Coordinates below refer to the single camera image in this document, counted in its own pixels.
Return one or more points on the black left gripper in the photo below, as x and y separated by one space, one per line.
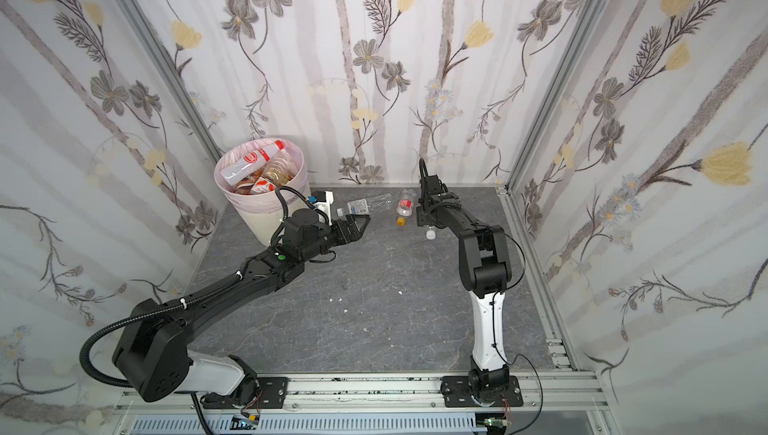
344 231

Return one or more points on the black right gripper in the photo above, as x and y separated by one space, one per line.
432 196

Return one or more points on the Suntory white label bottle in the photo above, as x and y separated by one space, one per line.
366 206

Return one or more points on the crushed bottle red label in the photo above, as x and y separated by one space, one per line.
406 200

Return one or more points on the yellow red tea bottle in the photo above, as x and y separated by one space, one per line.
280 170

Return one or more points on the clear bottle red-white label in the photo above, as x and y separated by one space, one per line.
262 186

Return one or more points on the brown Nescafe bottle back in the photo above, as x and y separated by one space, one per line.
244 187

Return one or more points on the white bottle red cap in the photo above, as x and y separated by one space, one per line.
248 158

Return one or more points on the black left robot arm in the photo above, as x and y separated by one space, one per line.
153 354

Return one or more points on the cream waste bin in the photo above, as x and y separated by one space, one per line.
262 225

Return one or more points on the pink bin liner bag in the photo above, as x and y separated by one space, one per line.
262 203

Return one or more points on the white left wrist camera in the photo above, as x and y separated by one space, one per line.
323 201

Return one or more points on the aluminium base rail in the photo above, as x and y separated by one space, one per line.
544 402

